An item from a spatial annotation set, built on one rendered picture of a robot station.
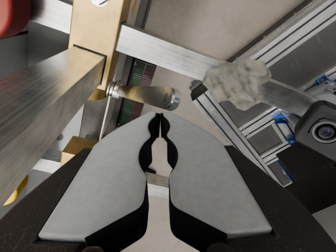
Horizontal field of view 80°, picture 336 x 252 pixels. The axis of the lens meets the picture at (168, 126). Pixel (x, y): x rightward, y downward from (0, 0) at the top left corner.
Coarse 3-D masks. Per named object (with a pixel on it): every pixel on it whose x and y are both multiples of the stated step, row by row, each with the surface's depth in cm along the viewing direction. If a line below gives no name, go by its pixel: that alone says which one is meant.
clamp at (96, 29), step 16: (80, 0) 21; (112, 0) 21; (128, 0) 23; (80, 16) 21; (96, 16) 21; (112, 16) 21; (80, 32) 22; (96, 32) 22; (112, 32) 22; (96, 48) 23; (112, 48) 23; (112, 64) 25; (96, 96) 26
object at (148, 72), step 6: (150, 66) 41; (144, 72) 41; (150, 72) 41; (144, 78) 42; (150, 78) 42; (144, 84) 43; (138, 102) 45; (138, 108) 46; (132, 114) 46; (138, 114) 46
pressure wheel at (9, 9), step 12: (0, 0) 17; (12, 0) 18; (24, 0) 19; (0, 12) 18; (12, 12) 18; (24, 12) 20; (0, 24) 18; (12, 24) 19; (24, 24) 21; (0, 36) 19
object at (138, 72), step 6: (138, 66) 41; (144, 66) 41; (138, 72) 41; (132, 78) 42; (138, 78) 42; (132, 84) 43; (138, 84) 43; (126, 102) 45; (132, 102) 45; (126, 108) 45; (126, 114) 46; (120, 120) 47; (126, 120) 47
